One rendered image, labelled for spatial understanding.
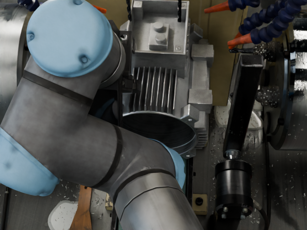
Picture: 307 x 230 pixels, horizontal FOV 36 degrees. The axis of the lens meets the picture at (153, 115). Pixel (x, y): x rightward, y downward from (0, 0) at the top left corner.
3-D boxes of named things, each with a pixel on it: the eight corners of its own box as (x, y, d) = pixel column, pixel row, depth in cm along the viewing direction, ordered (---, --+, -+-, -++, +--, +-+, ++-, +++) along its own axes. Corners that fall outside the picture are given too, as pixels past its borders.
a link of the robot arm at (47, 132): (91, 213, 49) (134, 117, 49) (-10, 188, 42) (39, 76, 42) (62, 187, 55) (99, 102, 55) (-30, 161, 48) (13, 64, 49)
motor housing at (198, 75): (119, 75, 101) (108, 12, 85) (207, 80, 99) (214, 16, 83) (105, 158, 90) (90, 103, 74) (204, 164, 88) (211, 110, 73)
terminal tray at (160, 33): (133, 27, 87) (129, -2, 81) (190, 29, 87) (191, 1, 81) (125, 78, 81) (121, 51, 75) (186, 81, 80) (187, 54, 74)
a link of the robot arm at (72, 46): (3, 60, 42) (41, -25, 43) (40, 76, 53) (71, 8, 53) (82, 95, 42) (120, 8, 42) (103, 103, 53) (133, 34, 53)
